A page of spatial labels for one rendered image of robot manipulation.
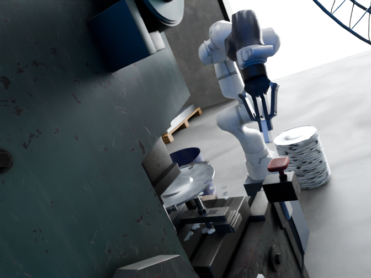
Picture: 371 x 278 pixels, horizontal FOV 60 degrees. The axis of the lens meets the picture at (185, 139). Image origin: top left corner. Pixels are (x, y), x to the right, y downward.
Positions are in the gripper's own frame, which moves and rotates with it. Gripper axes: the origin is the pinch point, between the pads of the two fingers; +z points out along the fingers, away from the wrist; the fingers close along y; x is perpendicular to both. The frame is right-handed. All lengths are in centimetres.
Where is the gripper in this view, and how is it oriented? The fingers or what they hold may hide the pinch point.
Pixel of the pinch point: (266, 131)
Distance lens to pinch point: 99.4
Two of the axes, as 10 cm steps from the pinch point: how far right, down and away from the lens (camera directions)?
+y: -8.1, 2.0, 5.6
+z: 1.7, 9.8, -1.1
